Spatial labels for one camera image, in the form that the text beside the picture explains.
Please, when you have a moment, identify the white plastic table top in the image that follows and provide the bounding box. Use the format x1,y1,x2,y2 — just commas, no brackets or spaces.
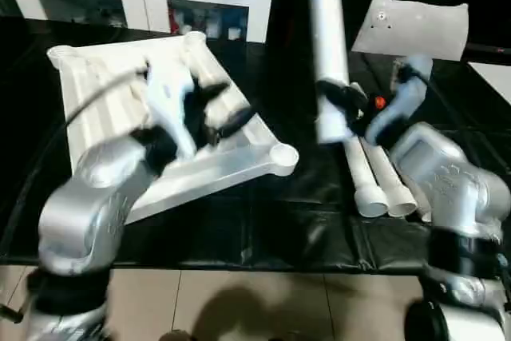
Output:
46,31,300,226

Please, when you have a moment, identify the white plastic bag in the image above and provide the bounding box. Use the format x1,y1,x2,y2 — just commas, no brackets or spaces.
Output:
351,0,470,63

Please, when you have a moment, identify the black work mat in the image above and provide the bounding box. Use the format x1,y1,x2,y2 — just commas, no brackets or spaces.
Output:
0,14,511,275

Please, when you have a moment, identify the flat white board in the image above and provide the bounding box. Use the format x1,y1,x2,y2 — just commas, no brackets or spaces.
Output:
467,61,511,107

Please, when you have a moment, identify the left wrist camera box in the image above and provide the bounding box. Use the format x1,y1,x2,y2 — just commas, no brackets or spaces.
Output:
144,60,202,160

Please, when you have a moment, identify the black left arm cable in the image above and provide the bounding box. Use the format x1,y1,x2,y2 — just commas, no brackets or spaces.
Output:
62,68,154,133

